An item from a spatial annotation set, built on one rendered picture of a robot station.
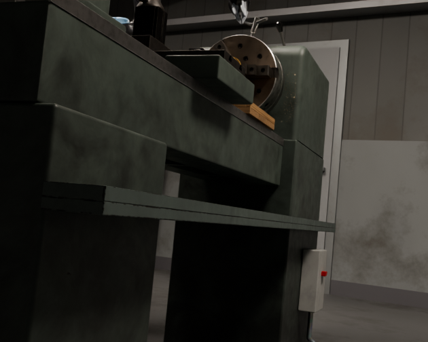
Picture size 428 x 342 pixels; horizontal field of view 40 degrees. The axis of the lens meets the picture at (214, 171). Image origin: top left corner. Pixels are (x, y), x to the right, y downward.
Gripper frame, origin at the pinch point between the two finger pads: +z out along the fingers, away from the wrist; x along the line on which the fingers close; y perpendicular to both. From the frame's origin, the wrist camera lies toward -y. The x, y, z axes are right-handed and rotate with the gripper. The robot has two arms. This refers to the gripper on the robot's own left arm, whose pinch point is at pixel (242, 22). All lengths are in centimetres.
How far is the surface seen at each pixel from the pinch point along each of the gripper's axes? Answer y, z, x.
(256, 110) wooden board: 42, 50, 11
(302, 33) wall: -287, -103, -21
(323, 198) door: -279, 47, -24
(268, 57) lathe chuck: 13.9, 22.8, 11.8
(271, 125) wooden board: 23, 51, 11
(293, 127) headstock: -2.0, 47.1, 14.0
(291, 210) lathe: -2, 79, 8
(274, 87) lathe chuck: 12.5, 34.2, 12.1
